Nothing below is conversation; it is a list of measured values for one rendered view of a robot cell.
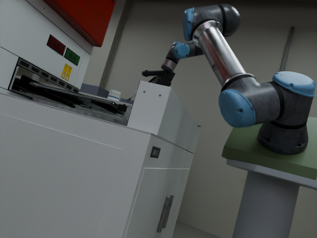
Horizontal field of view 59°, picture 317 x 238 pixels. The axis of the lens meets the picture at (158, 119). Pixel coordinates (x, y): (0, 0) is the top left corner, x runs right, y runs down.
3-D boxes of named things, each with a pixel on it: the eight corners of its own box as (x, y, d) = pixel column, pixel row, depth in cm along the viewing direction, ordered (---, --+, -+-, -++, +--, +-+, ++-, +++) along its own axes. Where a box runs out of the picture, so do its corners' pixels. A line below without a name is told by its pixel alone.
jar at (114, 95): (103, 103, 169) (108, 88, 170) (108, 106, 175) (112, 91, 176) (113, 106, 167) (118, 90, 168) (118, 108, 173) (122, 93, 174)
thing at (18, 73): (7, 89, 103) (15, 64, 104) (70, 112, 145) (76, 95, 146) (11, 90, 102) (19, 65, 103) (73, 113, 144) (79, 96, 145)
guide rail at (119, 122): (30, 104, 112) (33, 97, 112) (33, 105, 114) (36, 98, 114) (145, 135, 98) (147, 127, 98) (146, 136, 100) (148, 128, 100)
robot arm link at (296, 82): (317, 121, 83) (329, 80, 76) (276, 130, 81) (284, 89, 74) (292, 102, 93) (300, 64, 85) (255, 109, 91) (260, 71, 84)
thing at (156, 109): (125, 127, 78) (139, 80, 79) (166, 144, 131) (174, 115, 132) (157, 135, 75) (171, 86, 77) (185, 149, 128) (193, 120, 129)
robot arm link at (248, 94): (290, 102, 74) (216, -3, 106) (238, 113, 72) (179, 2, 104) (275, 128, 84) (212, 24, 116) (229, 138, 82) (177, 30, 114)
